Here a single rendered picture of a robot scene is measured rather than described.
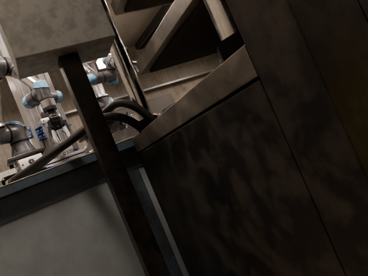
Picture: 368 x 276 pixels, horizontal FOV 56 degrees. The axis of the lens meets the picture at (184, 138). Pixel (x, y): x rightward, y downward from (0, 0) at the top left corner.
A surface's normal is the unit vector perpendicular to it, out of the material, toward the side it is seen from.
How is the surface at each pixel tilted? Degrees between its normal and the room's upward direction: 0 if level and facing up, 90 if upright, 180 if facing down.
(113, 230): 90
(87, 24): 90
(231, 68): 90
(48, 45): 90
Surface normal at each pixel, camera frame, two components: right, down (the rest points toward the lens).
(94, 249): 0.37, -0.19
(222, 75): -0.84, 0.34
